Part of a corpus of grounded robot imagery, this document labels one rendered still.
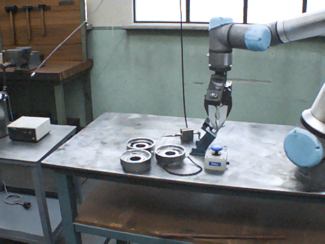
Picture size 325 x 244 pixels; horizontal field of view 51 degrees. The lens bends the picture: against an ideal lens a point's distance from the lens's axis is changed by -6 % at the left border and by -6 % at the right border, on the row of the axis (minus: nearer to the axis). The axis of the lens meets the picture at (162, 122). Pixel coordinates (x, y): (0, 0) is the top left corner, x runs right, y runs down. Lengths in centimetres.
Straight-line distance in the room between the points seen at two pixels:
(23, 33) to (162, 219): 228
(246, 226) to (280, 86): 161
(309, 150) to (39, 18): 256
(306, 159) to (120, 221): 74
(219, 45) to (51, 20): 214
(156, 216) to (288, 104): 171
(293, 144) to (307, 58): 181
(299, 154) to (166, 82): 200
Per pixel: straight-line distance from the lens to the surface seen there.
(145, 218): 140
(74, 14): 296
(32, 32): 319
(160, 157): 122
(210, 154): 121
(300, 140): 99
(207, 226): 136
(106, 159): 130
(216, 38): 110
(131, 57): 292
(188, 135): 143
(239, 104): 284
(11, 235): 201
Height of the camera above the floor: 135
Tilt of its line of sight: 20 degrees down
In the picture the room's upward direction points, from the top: 1 degrees counter-clockwise
